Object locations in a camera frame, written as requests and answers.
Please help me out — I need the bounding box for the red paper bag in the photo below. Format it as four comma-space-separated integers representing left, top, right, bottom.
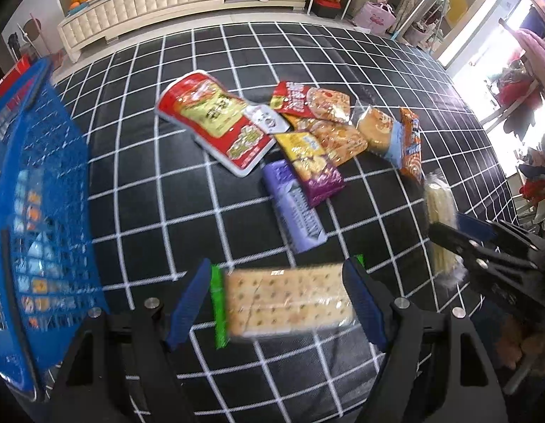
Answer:
0, 55, 48, 98

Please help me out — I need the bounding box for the pink gift bag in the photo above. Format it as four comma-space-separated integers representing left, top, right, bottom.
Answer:
352, 1, 396, 36

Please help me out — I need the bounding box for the large red snack packet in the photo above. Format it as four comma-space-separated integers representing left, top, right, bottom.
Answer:
155, 70, 277, 178

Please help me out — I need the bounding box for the small white snack packet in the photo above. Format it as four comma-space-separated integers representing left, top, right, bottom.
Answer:
243, 103, 287, 135

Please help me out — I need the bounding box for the clear bread packet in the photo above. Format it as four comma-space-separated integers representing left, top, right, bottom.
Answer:
352, 103, 403, 164

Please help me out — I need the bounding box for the orange cracker packet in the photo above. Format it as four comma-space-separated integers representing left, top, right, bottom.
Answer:
283, 115, 369, 166

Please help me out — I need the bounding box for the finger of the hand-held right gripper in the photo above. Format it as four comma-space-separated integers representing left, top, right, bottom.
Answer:
456, 213, 545, 253
429, 221, 540, 275

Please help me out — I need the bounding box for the person's right hand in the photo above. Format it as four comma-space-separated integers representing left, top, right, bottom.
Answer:
497, 317, 545, 371

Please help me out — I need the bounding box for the orange blue snack packet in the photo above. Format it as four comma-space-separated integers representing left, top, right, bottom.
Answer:
398, 107, 424, 184

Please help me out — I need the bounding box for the lavender wafer pack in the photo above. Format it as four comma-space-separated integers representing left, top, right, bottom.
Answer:
261, 160, 328, 254

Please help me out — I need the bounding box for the broom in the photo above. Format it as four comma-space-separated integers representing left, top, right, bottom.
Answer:
8, 18, 40, 59

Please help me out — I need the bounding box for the green-ended cracker packet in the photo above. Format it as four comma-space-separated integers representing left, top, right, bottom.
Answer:
211, 263, 365, 349

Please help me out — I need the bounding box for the purple chip packet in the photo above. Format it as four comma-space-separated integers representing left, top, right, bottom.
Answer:
290, 155, 346, 208

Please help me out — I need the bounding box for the red cracker packet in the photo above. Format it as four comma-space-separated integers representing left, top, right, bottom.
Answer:
270, 81, 351, 124

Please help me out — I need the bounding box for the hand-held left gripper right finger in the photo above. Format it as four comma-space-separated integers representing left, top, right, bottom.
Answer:
343, 256, 509, 423

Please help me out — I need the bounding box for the pink cloth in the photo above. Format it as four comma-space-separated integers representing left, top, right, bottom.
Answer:
517, 29, 545, 71

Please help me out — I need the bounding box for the blue plastic basket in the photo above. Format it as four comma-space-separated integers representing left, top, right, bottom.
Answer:
0, 57, 110, 401

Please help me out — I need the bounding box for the white noodle packet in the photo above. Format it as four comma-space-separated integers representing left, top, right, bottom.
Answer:
423, 172, 466, 283

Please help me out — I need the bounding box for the yellow snack packet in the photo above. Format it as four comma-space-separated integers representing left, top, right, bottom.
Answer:
274, 131, 326, 161

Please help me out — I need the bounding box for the black white grid tablecloth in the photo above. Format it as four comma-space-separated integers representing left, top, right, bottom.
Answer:
47, 22, 520, 423

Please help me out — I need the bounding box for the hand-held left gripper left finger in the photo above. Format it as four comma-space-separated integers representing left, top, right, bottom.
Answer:
47, 258, 213, 423

